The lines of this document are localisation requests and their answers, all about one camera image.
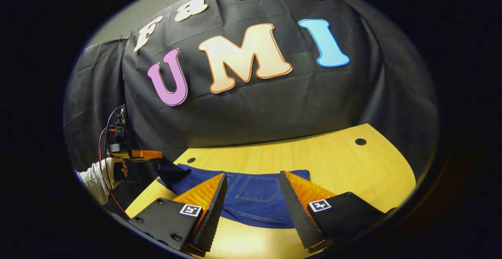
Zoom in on thin black cable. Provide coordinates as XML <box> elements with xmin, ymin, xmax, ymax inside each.
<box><xmin>103</xmin><ymin>105</ymin><xmax>125</xmax><ymax>191</ymax></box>

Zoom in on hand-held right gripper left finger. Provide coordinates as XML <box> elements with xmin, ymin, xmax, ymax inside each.
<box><xmin>127</xmin><ymin>173</ymin><xmax>228</xmax><ymax>256</ymax></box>

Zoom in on thin red cable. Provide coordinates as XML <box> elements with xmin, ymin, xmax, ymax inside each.
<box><xmin>98</xmin><ymin>127</ymin><xmax>131</xmax><ymax>219</ymax></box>

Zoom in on black backdrop cloth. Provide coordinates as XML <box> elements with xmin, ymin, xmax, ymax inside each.
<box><xmin>64</xmin><ymin>0</ymin><xmax>439</xmax><ymax>212</ymax></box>

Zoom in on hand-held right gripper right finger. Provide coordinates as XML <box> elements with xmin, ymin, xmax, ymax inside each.
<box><xmin>279</xmin><ymin>171</ymin><xmax>397</xmax><ymax>252</ymax></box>

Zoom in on blue jeans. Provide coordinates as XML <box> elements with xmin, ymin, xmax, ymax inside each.
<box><xmin>157</xmin><ymin>164</ymin><xmax>310</xmax><ymax>229</ymax></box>

